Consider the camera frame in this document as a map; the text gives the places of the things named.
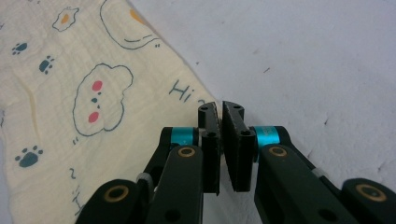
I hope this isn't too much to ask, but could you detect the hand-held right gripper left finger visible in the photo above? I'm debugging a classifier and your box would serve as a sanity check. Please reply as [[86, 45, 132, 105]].
[[143, 102, 222, 224]]

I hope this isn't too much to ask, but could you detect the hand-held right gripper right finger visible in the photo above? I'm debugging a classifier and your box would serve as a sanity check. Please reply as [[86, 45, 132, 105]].
[[221, 100, 359, 224]]

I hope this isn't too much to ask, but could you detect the cream cotton cloth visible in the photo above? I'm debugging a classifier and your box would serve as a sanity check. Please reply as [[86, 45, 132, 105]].
[[0, 0, 219, 224]]

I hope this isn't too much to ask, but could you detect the white foam board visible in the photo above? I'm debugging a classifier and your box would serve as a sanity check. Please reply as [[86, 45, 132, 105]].
[[0, 0, 396, 224]]

